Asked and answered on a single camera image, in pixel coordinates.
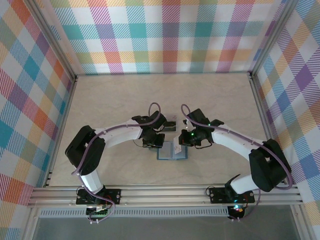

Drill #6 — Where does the controller board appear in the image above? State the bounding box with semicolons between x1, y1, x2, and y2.
85;204;112;225
226;204;247;222

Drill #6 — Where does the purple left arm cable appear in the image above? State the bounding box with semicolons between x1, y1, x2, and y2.
71;101;162;225

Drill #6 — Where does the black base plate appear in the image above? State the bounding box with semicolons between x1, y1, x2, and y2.
75;188;122;206
208;186;256;204

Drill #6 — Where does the aluminium side rail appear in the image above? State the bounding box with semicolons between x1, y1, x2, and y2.
42;76;79;188
248;72;288;186

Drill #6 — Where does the long aluminium base rail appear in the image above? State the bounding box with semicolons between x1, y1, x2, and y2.
26;183;305;208

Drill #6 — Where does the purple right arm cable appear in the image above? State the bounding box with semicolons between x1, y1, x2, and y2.
180;103;293;223

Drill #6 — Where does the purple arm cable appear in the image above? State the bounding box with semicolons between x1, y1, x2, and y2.
180;103;293;223
71;101;162;225

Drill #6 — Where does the teal card holder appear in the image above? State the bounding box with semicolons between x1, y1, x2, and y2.
156;141;188;161

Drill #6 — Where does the slotted grey cable duct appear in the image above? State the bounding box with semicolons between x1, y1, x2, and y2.
38;208;231;218

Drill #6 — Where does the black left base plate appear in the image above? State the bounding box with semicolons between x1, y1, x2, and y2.
75;188;122;206

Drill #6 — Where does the right controller board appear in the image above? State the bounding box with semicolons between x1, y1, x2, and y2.
226;204;247;222

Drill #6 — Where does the aluminium corner post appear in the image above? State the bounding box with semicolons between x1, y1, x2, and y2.
248;0;296;80
26;0;78;85

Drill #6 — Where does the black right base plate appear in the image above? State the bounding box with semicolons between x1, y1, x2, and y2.
208;186;256;204

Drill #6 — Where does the white credit card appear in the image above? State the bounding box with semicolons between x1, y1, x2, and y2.
172;139;183;155

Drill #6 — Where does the left controller board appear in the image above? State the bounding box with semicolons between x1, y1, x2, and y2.
85;204;112;225

